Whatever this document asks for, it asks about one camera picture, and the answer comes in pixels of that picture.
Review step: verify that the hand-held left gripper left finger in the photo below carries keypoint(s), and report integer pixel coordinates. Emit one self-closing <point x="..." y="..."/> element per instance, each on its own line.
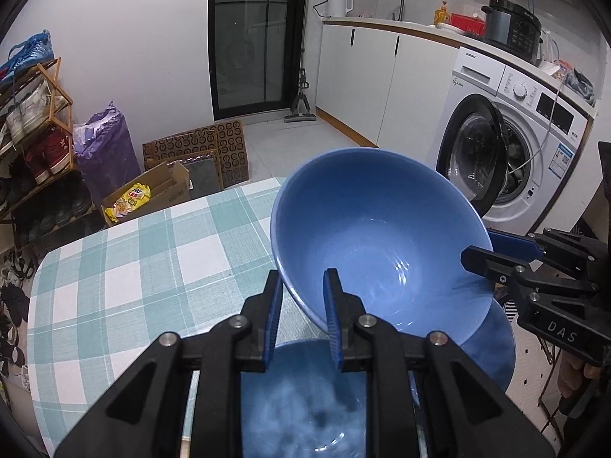
<point x="272" y="317"/>

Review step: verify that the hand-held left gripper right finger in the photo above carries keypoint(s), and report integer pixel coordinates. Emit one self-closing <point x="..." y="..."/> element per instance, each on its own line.
<point x="331" y="319"/>

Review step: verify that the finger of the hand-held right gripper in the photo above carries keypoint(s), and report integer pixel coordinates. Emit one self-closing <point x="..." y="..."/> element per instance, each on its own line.
<point x="487" y="262"/>
<point x="510" y="243"/>

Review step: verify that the blue bowl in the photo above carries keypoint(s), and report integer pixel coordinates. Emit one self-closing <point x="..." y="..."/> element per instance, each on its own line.
<point x="382" y="229"/>
<point x="305" y="400"/>

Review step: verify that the person's right hand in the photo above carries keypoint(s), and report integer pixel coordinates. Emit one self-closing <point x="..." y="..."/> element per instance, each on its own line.
<point x="575" y="377"/>

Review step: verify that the white washing machine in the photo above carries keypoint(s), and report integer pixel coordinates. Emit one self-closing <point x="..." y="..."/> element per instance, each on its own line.
<point x="539" y="152"/>

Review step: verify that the teal checkered tablecloth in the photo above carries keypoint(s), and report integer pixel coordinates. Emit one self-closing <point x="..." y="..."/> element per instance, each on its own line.
<point x="143" y="272"/>

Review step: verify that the dark framed board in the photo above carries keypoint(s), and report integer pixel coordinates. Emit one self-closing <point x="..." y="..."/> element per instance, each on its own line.
<point x="203" y="174"/>

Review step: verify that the open brown cardboard box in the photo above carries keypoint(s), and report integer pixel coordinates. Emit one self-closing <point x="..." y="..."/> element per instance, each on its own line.
<point x="167" y="191"/>

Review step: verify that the crumpled blue plastic bag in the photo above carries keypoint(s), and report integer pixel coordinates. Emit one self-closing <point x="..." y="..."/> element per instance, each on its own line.
<point x="581" y="87"/>

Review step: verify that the yellow snack packet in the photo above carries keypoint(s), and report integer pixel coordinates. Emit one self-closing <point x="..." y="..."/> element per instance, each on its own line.
<point x="129" y="203"/>

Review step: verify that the black pressure cooker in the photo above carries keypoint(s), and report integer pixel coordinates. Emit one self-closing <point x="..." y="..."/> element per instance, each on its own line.
<point x="513" y="28"/>

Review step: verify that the white kitchen counter cabinets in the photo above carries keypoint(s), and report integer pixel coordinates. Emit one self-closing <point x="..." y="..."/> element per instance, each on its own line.
<point x="372" y="76"/>

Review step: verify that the floor mop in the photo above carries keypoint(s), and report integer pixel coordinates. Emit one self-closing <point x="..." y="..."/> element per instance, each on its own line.
<point x="301" y="100"/>

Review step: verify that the red box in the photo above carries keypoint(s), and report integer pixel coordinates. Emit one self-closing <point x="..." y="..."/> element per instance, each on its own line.
<point x="467" y="23"/>

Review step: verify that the purple plastic bag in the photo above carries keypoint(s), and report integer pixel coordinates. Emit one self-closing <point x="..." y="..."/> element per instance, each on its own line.
<point x="107" y="148"/>

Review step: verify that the yellow bottle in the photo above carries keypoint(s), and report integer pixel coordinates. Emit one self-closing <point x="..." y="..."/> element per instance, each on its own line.
<point x="441" y="15"/>

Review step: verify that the scattered pile of shoes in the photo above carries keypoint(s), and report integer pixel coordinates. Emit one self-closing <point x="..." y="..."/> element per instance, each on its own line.
<point x="12" y="305"/>

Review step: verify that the chrome faucet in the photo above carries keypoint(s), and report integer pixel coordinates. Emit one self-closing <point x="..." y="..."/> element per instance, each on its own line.
<point x="401" y="4"/>

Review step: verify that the black framed glass door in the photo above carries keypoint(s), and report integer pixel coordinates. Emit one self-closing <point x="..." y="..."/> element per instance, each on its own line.
<point x="248" y="43"/>

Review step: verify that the shoe rack with shoes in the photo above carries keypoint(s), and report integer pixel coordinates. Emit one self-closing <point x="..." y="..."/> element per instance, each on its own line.
<point x="43" y="152"/>

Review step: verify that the white electric kettle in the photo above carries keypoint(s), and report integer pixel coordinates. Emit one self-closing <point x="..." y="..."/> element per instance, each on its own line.
<point x="338" y="2"/>

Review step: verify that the wooden shoe rack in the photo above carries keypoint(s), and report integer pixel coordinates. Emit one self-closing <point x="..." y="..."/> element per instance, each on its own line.
<point x="56" y="86"/>

